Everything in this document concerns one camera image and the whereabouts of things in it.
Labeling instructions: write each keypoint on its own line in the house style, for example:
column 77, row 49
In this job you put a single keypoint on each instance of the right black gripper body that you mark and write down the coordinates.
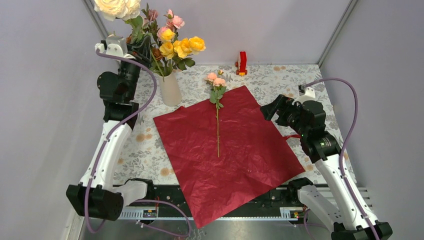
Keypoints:
column 290, row 117

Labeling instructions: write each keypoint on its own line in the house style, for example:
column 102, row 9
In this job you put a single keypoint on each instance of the yellow rose stem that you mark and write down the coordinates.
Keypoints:
column 180, row 48

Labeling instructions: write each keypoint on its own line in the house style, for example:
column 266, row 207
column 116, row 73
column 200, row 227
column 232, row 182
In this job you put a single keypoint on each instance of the cream white rose stem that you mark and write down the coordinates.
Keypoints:
column 118, row 9

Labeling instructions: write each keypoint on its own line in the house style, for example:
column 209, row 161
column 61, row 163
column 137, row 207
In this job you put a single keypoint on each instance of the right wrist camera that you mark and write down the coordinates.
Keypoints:
column 305, row 94

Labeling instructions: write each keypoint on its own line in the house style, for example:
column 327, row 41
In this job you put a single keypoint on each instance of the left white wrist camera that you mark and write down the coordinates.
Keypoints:
column 114, row 46

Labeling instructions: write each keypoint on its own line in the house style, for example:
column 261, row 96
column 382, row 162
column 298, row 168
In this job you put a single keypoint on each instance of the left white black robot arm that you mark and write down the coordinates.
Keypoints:
column 95, row 195

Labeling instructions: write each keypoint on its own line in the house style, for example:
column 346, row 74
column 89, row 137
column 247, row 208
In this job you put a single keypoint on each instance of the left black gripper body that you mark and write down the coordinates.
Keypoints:
column 143, row 60

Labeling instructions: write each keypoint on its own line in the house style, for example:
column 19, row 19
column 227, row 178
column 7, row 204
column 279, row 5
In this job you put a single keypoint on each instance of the red yellow toy block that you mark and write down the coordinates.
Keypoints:
column 241, row 64

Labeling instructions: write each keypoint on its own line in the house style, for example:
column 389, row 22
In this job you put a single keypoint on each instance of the peach rose stem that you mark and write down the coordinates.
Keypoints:
column 218, row 88

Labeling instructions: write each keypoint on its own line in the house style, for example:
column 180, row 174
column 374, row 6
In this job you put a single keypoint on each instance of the red printed ribbon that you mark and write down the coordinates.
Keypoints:
column 292, row 136

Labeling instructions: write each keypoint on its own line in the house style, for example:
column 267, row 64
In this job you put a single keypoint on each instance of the red wrapping paper sheet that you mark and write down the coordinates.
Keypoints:
column 224, row 158

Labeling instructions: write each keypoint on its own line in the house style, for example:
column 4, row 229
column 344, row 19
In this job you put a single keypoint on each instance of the beige ceramic vase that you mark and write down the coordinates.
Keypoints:
column 170, row 90

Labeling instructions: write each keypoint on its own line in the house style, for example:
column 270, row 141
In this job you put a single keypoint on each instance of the dusty pink brown rose stem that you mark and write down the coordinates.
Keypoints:
column 154, row 45

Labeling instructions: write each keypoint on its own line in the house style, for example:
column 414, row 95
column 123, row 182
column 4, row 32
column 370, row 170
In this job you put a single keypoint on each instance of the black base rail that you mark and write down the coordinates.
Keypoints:
column 274, row 205

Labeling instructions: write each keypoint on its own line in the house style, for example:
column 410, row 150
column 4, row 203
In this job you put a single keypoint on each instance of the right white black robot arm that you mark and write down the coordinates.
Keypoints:
column 350, row 218

